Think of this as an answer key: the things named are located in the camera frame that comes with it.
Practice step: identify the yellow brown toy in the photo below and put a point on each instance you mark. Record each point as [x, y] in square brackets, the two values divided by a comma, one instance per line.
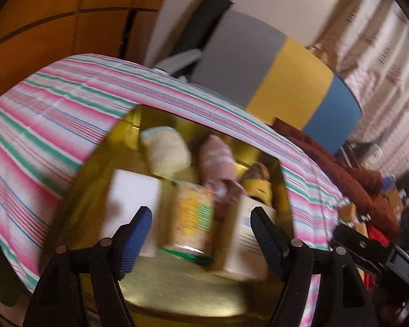
[257, 184]

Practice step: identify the pale patterned curtain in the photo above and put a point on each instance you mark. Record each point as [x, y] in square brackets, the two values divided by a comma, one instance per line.
[378, 58]

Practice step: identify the grey yellow blue chair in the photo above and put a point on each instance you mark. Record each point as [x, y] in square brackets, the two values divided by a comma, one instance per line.
[293, 85]

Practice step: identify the pink green striped tablecloth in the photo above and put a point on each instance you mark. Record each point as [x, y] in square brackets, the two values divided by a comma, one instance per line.
[54, 109]

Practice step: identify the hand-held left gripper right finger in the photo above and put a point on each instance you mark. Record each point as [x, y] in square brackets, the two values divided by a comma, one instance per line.
[269, 242]

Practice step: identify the white block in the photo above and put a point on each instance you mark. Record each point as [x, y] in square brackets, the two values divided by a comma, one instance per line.
[133, 194]

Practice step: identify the black rolled mat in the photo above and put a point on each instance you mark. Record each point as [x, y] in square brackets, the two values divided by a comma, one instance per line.
[206, 17]

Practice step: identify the pink sock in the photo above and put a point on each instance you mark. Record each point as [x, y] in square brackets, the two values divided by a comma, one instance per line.
[216, 160]

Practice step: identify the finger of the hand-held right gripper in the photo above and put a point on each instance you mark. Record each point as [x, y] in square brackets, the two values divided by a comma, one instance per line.
[361, 245]

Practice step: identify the yellow green snack packet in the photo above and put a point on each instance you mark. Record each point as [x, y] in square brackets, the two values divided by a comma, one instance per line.
[191, 214]

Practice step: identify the rust brown jacket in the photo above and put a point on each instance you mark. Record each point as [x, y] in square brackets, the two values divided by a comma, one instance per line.
[327, 156]

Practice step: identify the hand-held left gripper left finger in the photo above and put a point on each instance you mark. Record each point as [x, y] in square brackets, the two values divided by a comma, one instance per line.
[133, 242]

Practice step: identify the gold metal tin container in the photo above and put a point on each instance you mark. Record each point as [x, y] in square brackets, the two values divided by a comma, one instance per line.
[191, 293]

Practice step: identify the white cardboard box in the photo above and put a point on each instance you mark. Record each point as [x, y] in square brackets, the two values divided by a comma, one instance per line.
[242, 238]

